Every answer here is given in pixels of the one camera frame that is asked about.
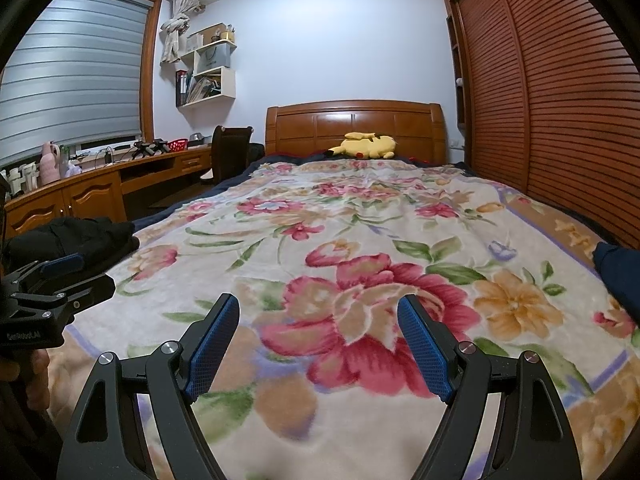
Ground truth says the white rack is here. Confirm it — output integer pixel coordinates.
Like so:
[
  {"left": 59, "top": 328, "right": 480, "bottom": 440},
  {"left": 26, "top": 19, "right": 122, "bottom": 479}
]
[{"left": 0, "top": 160, "right": 40, "bottom": 197}]

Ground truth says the person's left hand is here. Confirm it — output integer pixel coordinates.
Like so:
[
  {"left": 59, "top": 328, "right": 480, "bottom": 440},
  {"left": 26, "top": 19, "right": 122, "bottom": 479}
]
[{"left": 19, "top": 349, "right": 51, "bottom": 413}]

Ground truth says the wooden louvered wardrobe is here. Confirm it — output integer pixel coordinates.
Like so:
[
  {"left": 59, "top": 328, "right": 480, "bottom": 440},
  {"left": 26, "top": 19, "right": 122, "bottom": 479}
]
[{"left": 437, "top": 0, "right": 640, "bottom": 251}]

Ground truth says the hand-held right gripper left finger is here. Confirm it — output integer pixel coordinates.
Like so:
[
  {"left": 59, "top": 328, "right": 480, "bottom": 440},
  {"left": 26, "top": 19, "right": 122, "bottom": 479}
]
[{"left": 57, "top": 292, "right": 241, "bottom": 480}]

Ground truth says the wooden bed headboard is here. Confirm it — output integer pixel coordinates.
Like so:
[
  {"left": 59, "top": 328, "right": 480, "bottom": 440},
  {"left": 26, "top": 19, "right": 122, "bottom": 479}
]
[{"left": 265, "top": 100, "right": 447, "bottom": 166}]

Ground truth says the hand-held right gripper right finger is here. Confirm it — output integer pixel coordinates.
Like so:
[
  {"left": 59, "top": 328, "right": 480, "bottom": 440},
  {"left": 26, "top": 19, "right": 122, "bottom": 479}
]
[{"left": 397, "top": 294, "right": 583, "bottom": 480}]

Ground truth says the grey paper bag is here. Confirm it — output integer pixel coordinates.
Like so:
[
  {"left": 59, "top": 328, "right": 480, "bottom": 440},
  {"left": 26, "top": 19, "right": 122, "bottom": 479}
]
[{"left": 195, "top": 42, "right": 233, "bottom": 78}]

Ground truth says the grey window blind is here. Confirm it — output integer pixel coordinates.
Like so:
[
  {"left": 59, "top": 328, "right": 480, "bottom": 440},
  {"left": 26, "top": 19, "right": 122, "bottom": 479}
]
[{"left": 0, "top": 0, "right": 153, "bottom": 168}]

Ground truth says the white wall shelf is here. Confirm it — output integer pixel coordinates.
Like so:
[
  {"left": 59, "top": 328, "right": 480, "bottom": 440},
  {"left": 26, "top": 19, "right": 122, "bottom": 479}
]
[{"left": 175, "top": 22, "right": 238, "bottom": 108}]

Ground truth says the wooden window frame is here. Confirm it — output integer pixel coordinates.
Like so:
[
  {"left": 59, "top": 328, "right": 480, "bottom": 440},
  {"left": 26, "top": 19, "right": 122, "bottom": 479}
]
[{"left": 75, "top": 0, "right": 163, "bottom": 143}]

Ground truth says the yellow plush toy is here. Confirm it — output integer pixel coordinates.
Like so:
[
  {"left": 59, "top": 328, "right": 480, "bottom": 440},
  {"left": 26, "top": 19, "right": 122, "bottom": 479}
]
[{"left": 327, "top": 132, "right": 399, "bottom": 160}]

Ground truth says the stack of books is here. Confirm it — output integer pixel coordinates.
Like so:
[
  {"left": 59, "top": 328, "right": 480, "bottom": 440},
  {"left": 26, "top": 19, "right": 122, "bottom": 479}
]
[{"left": 189, "top": 76, "right": 221, "bottom": 103}]

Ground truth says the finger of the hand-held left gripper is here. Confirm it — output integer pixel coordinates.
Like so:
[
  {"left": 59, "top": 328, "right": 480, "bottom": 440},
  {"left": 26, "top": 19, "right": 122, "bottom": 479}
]
[
  {"left": 12, "top": 274, "right": 117, "bottom": 318},
  {"left": 2, "top": 254, "right": 85, "bottom": 291}
]

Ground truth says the black buttoned coat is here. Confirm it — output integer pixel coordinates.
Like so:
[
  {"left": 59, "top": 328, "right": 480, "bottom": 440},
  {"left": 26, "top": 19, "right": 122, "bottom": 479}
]
[{"left": 2, "top": 216, "right": 141, "bottom": 273}]

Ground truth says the floral blanket bed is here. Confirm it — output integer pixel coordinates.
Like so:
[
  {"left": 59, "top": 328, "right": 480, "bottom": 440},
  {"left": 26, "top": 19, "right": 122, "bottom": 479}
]
[{"left": 47, "top": 157, "right": 640, "bottom": 480}]

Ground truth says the black gadget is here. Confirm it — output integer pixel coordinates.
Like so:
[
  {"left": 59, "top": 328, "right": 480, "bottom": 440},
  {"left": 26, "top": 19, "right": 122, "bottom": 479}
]
[{"left": 131, "top": 139, "right": 168, "bottom": 157}]

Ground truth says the dark wooden chair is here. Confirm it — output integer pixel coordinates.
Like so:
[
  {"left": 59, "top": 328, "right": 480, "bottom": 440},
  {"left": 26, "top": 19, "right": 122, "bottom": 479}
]
[{"left": 200, "top": 125, "right": 265, "bottom": 183}]

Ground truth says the tied beige curtain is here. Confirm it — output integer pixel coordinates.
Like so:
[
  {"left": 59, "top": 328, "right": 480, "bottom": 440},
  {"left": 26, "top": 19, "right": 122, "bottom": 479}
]
[{"left": 159, "top": 0, "right": 206, "bottom": 66}]

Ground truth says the pink bottle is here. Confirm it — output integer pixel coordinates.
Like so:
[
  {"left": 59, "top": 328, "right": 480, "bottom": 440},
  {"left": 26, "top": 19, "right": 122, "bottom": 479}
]
[{"left": 41, "top": 141, "right": 62, "bottom": 181}]

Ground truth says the wooden desk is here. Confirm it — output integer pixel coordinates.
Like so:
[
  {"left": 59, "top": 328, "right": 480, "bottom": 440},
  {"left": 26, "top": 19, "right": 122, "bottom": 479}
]
[{"left": 0, "top": 142, "right": 213, "bottom": 251}]

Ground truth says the dark blue pillow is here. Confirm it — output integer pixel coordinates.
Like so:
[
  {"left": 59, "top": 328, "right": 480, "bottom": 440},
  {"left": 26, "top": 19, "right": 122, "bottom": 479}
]
[{"left": 592, "top": 241, "right": 640, "bottom": 326}]

